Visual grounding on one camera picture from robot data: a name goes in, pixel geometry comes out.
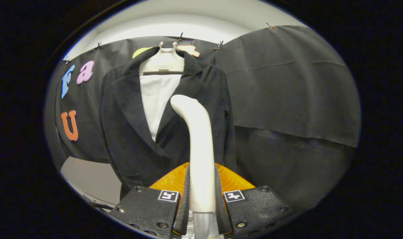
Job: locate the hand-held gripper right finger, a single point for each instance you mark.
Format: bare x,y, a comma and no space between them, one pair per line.
254,209

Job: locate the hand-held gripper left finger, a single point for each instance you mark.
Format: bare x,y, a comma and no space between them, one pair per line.
148,209

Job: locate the black jacket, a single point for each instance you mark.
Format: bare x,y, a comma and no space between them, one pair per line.
128,139

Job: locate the white garment steamer head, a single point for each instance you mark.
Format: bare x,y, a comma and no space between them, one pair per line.
201,159

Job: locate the grey cabinet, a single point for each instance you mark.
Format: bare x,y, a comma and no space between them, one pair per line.
91,179

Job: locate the white plastic hanger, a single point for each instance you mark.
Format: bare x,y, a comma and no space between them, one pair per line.
161,63

